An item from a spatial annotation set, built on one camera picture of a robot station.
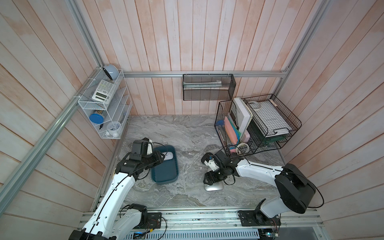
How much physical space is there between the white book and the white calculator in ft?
2.40

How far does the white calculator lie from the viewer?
0.73 metres

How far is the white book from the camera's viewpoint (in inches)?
34.5

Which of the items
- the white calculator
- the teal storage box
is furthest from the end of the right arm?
the white calculator

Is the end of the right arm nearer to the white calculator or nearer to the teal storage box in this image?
the teal storage box
